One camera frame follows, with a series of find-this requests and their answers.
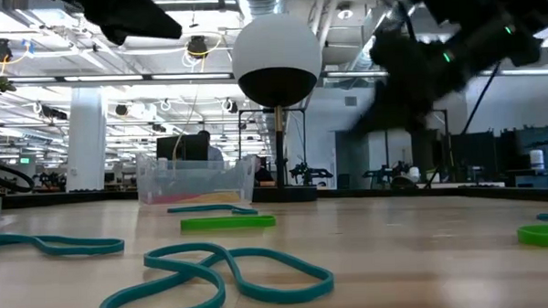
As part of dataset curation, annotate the black ceiling device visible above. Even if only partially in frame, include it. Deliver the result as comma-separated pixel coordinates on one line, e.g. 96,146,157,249
187,35,210,58

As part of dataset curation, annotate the dark equipment desk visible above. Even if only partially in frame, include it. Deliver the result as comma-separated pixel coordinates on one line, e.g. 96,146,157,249
450,125,548,191

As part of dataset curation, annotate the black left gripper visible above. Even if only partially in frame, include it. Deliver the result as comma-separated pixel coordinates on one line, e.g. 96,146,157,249
83,0,184,48

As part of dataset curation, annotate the white cylinder container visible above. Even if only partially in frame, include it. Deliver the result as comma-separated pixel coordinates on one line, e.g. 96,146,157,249
529,148,545,172

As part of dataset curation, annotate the white globe lamp black base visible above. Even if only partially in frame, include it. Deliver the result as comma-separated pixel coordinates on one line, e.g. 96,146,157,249
230,11,330,206

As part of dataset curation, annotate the thick black cable hoop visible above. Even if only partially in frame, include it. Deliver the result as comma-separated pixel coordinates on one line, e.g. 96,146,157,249
0,158,35,192

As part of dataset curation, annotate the clear plastic bin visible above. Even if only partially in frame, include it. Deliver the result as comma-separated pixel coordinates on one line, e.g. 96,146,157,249
135,149,258,208

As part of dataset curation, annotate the person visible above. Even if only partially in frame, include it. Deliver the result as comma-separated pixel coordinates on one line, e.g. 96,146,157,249
196,129,225,169
254,155,276,183

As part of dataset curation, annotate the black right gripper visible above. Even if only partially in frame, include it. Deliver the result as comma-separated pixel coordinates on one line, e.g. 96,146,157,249
346,26,466,138

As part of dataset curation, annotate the long black right arm cable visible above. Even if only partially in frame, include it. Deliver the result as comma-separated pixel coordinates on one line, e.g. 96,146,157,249
419,61,507,190

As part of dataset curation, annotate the green rubber band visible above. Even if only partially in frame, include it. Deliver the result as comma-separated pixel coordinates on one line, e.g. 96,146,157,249
516,224,548,250
179,213,277,231

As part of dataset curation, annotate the white building column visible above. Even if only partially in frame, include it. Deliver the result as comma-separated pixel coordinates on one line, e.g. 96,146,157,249
62,86,111,192

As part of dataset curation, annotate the long ceiling light strip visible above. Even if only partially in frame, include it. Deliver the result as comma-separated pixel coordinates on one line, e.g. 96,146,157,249
1,69,234,88
323,63,548,84

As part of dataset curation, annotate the yellow rubber band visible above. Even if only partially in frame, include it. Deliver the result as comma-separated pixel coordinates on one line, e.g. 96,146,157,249
196,190,243,204

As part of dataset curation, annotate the black computer monitor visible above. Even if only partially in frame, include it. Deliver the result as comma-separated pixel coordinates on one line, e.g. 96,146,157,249
155,133,210,163

